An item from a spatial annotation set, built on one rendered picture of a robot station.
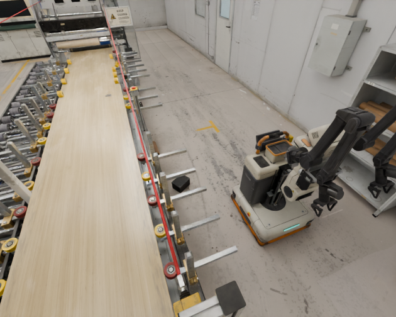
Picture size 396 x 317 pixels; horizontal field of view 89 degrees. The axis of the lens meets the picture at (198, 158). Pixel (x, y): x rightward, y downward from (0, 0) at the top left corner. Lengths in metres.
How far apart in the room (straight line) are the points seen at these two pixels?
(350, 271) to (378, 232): 0.63
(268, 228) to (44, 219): 1.81
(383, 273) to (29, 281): 2.77
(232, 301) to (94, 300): 1.01
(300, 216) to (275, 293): 0.74
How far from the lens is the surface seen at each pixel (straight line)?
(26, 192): 1.93
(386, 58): 2.87
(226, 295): 0.41
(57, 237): 1.61
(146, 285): 1.28
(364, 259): 2.73
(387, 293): 2.68
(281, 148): 1.96
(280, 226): 2.19
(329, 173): 1.30
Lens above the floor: 2.10
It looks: 43 degrees down
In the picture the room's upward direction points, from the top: 2 degrees counter-clockwise
